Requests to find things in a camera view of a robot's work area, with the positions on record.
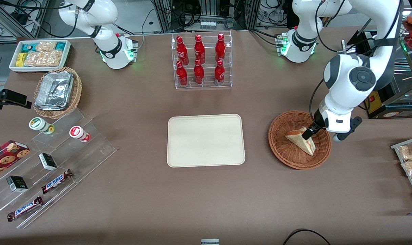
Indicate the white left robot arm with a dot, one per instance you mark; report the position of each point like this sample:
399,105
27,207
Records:
348,20

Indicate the white terminal strip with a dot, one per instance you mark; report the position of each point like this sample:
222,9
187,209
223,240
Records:
208,25

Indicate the cream plastic tray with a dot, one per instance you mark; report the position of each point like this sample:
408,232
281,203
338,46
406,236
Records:
206,141

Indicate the red cookie box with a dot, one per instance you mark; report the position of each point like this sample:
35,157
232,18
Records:
6,156

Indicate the silver foil container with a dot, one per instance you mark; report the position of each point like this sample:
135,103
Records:
54,90

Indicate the yellow snack packet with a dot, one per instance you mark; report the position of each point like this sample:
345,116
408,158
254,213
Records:
20,59

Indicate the tray of packaged pastries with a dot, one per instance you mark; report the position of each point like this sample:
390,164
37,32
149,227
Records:
410,178

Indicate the clear acrylic bottle rack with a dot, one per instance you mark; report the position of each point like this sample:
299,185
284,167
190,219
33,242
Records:
209,83

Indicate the triangular sandwich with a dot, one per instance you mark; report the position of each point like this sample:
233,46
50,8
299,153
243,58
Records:
302,143

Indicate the white snack bin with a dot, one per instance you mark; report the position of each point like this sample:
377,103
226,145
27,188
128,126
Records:
67,54

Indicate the teal snack packet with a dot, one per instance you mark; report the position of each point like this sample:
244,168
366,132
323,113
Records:
27,47

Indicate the brown wicker basket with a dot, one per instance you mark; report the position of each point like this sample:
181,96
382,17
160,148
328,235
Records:
287,156

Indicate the red cola bottle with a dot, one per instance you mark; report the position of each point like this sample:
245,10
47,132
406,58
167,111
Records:
198,74
182,51
199,50
182,75
220,47
219,73

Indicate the red lid cup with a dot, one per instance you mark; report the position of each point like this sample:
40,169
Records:
77,132

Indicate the brown Snickers bar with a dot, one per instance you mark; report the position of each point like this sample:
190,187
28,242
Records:
56,181
25,208

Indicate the grey metal block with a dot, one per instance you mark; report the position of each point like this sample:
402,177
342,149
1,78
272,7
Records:
210,242

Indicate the tan wicker basket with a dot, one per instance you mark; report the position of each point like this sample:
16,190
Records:
77,92

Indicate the clear rice cracker bag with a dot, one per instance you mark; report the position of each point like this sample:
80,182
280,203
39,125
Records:
44,58
46,46

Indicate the green lid cup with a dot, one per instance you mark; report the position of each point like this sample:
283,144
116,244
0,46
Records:
38,124

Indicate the black hot food warmer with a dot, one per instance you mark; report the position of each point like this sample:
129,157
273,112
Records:
396,109

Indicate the small black box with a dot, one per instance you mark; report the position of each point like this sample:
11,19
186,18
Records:
47,161
17,183

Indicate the black clamp device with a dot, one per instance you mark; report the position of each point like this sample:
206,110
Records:
8,98

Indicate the clear acrylic stepped shelf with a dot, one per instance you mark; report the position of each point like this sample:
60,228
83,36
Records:
90,153

